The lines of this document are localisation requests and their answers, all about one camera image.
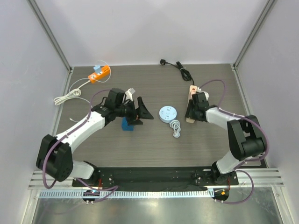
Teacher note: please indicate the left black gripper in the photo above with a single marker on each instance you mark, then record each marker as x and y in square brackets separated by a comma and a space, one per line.
[141, 111]

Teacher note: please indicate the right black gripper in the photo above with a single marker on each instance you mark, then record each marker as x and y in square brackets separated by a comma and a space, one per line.
[193, 110]

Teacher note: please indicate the blue cube socket adapter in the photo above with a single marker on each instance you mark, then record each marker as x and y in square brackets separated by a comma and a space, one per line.
[125, 126]

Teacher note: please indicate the light blue round power socket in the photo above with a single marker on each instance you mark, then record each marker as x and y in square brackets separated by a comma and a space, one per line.
[168, 115]

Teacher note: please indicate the beige power strip red sockets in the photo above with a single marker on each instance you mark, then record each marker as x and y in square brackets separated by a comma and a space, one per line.
[192, 90]

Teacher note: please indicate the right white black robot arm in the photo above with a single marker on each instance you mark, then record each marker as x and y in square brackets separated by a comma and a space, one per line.
[245, 138]

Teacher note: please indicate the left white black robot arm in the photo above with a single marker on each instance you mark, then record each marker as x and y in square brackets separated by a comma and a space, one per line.
[55, 153]

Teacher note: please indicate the light blue charger plug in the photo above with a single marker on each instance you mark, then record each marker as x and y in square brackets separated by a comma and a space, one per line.
[97, 69]

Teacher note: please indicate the orange power strip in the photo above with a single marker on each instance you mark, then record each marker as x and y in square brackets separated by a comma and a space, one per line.
[106, 72]

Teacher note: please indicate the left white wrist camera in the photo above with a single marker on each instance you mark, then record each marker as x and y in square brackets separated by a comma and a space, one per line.
[129, 94]

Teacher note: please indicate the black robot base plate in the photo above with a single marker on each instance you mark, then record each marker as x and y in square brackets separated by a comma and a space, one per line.
[159, 179]

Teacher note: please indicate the white slotted cable duct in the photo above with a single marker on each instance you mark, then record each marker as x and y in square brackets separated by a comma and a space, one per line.
[90, 194]

